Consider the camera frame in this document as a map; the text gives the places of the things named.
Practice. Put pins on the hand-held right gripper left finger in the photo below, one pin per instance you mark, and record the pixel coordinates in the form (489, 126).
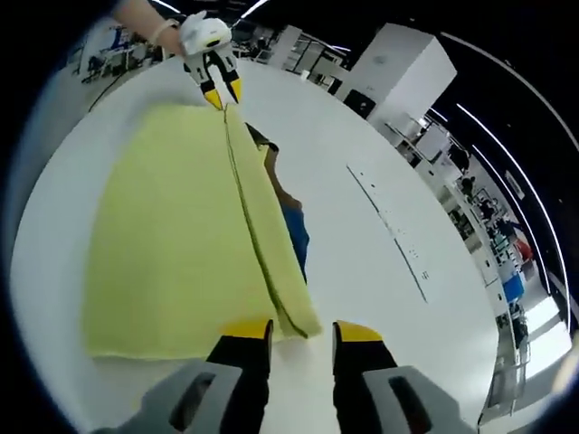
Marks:
(244, 357)

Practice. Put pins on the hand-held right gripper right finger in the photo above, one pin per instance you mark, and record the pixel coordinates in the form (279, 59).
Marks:
(357, 361)

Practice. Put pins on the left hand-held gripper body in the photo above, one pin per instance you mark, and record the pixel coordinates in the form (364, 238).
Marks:
(205, 36)

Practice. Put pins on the yellow-green raglan garment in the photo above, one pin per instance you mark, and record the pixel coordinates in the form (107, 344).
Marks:
(172, 226)

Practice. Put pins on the pale wristband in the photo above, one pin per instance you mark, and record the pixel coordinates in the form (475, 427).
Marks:
(165, 31)

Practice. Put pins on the black square panel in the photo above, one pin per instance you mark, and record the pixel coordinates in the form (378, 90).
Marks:
(360, 104)

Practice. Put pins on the blue storage box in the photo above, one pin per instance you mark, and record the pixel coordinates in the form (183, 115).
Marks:
(513, 288)

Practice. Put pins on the white tall appliance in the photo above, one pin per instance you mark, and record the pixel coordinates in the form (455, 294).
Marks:
(432, 141)

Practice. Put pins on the ceiling light strip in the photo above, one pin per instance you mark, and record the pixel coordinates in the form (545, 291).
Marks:
(520, 181)

